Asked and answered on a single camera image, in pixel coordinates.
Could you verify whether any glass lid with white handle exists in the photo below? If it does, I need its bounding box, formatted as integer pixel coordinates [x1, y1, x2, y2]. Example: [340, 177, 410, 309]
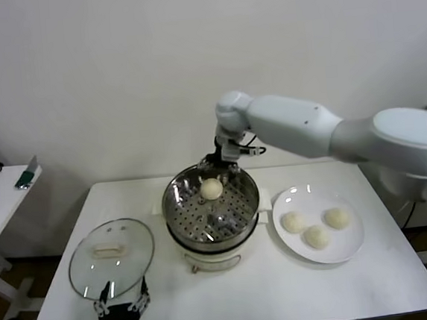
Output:
[64, 216, 160, 301]

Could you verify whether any white steamed baozi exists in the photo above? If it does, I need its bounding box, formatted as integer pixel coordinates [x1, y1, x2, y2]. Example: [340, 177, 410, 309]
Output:
[302, 223, 331, 252]
[199, 178, 225, 202]
[323, 207, 352, 232]
[280, 210, 309, 236]

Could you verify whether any green circuit board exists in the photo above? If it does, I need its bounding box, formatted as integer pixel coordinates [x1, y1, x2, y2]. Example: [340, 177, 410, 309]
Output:
[13, 155, 45, 192]

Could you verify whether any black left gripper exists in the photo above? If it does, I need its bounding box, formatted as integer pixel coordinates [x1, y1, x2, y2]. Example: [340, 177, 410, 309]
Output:
[91, 276, 153, 320]

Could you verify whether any white side table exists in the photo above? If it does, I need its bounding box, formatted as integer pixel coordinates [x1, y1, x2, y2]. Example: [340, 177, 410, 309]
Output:
[0, 163, 55, 310]

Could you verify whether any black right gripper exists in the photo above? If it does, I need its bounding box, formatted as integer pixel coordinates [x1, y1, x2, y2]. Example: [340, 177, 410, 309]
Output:
[194, 135, 242, 186]

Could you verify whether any white round plate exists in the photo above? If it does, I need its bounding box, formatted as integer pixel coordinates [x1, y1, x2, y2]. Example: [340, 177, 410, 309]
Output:
[270, 180, 368, 270]

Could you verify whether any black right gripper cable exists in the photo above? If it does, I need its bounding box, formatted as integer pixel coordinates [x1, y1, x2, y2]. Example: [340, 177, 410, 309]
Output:
[239, 133, 260, 147]

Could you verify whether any black and white power cable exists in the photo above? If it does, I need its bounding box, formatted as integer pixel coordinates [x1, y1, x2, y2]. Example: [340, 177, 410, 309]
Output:
[399, 200, 419, 229]

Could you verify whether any perforated steel steamer basket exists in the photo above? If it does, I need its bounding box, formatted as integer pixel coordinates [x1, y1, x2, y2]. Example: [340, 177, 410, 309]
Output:
[148, 157, 276, 251]

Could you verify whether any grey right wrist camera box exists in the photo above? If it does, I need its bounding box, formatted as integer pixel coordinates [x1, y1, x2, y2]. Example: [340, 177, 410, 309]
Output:
[221, 134, 269, 163]

